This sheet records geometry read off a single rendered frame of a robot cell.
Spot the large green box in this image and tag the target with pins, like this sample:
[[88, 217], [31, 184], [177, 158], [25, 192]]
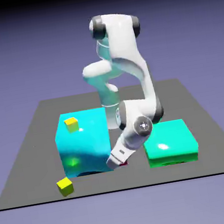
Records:
[[168, 141]]

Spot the small red cube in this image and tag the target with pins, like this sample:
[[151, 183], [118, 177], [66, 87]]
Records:
[[124, 163]]

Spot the large cyan box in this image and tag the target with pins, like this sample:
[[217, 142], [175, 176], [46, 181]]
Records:
[[84, 141]]

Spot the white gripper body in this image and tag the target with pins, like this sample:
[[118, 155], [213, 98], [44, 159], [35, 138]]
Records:
[[116, 155]]

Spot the small yellow cube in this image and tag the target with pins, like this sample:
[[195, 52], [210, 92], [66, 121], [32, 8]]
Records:
[[72, 124], [65, 186]]

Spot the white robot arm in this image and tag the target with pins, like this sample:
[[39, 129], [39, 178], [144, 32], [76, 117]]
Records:
[[128, 64]]

